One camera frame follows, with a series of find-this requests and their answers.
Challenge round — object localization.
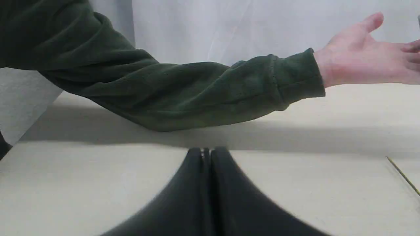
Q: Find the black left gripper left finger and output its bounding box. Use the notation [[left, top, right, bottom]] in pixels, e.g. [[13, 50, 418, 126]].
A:
[[104, 148, 205, 236]]

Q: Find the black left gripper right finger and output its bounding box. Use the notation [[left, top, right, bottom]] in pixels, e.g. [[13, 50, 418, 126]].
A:
[[211, 147, 326, 236]]

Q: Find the forearm in dark green sleeve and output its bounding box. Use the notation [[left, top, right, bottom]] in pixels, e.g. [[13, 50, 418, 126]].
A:
[[0, 0, 326, 132]]

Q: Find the open bare human hand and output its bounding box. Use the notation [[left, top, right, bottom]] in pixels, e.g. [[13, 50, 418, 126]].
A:
[[313, 12, 420, 88]]

